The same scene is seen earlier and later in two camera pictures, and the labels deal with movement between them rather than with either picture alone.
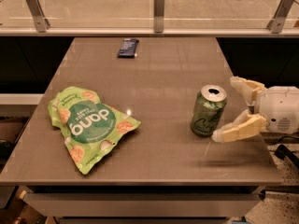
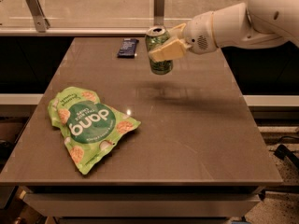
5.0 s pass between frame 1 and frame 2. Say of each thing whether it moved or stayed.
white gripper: moved
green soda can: moved
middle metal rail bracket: stayed
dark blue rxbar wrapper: stayed
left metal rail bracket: stayed
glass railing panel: stayed
